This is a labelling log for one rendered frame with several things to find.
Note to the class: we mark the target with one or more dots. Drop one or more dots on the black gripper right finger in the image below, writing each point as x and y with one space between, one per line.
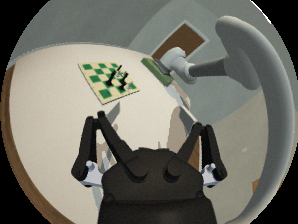
213 169

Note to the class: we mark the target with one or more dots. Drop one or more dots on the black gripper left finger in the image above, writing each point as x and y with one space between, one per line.
85 168

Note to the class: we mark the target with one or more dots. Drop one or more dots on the green and cream chessboard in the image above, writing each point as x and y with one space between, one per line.
97 73

